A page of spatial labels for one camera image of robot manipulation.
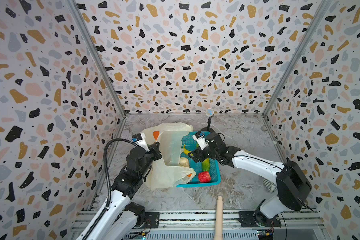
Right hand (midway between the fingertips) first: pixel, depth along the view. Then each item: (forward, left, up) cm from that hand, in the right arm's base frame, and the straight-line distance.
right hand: (190, 149), depth 82 cm
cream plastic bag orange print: (-15, +11, +4) cm, 19 cm away
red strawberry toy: (-12, -8, -10) cm, 17 cm away
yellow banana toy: (+7, +4, -14) cm, 16 cm away
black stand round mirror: (+19, -10, +9) cm, 24 cm away
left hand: (-3, +15, +12) cm, 19 cm away
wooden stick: (-34, -14, -13) cm, 39 cm away
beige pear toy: (-3, +4, -10) cm, 11 cm away
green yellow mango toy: (-3, -9, -13) cm, 16 cm away
